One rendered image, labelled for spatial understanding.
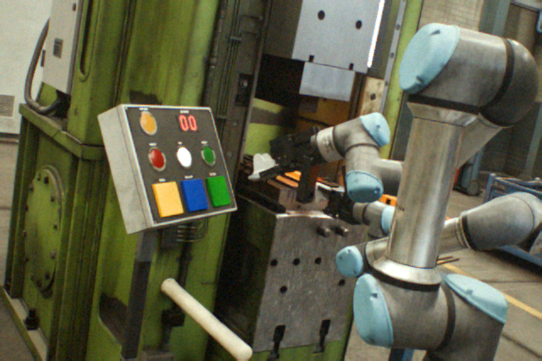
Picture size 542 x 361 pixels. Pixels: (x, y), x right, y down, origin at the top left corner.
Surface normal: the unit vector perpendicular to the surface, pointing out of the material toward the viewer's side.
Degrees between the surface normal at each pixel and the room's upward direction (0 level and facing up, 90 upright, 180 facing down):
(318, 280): 90
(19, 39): 90
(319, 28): 90
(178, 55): 89
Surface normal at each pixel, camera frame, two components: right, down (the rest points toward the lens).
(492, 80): 0.13, 0.43
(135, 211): -0.51, 0.08
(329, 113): -0.81, -0.04
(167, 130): 0.82, -0.26
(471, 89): 0.36, 0.21
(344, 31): 0.55, 0.26
